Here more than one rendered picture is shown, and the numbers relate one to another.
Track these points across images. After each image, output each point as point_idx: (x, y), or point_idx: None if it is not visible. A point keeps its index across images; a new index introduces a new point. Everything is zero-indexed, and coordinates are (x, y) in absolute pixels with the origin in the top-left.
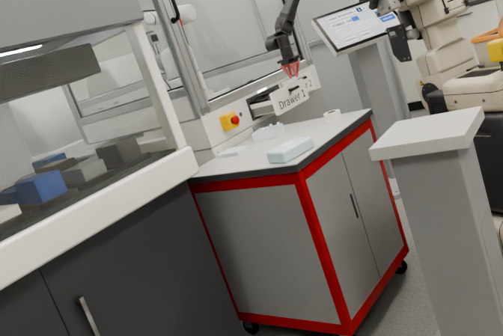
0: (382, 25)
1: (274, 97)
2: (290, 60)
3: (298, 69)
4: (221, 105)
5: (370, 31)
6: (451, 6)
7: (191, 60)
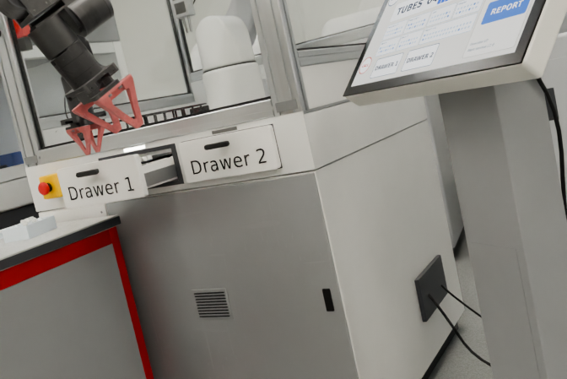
0: (467, 38)
1: (60, 177)
2: (73, 123)
3: (86, 141)
4: (55, 159)
5: (431, 53)
6: None
7: (18, 89)
